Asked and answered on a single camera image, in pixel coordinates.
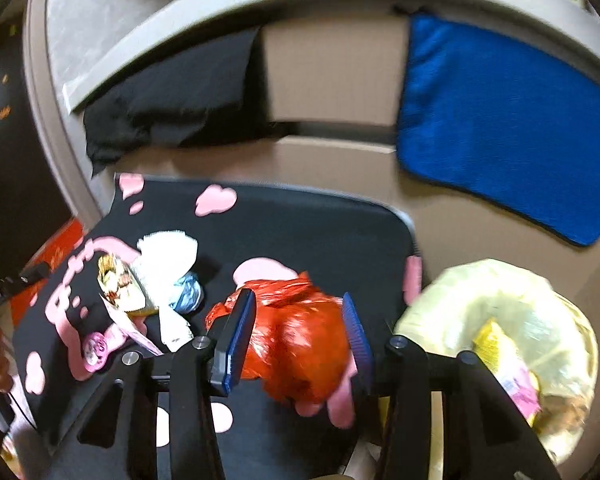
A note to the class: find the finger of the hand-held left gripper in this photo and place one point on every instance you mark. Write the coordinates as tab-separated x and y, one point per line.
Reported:
25	276

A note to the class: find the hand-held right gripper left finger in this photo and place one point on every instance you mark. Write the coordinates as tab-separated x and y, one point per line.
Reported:
237	340

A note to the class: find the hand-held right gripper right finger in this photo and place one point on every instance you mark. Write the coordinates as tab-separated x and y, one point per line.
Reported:
357	340

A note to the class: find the red plastic bag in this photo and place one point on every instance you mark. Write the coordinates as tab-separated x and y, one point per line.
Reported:
300	340

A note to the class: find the yellow-bagged trash bin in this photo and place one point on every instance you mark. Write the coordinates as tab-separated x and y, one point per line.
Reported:
450	305

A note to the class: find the person's left hand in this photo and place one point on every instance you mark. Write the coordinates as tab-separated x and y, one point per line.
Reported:
0	377

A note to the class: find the white crumpled wrapper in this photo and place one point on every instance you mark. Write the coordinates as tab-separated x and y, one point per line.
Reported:
175	330

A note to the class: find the light blue crumpled wrapper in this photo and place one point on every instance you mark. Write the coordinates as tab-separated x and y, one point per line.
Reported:
187	292

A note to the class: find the gold printed wrapper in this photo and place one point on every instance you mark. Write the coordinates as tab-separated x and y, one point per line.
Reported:
117	280

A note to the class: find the pink round foil lid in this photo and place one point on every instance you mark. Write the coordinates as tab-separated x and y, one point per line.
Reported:
97	349

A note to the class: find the black refrigerator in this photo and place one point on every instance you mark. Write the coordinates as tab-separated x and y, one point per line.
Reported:
15	170

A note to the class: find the white crumpled tissue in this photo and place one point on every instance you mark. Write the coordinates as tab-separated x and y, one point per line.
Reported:
167	252

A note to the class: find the black mat with pink print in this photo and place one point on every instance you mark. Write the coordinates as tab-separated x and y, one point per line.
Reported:
305	230

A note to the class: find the pink wrapper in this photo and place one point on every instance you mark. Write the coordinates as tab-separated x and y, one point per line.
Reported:
520	390

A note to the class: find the black cloth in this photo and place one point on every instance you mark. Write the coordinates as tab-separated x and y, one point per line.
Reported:
170	105

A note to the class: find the blue towel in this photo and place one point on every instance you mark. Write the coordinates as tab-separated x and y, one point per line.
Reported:
490	125

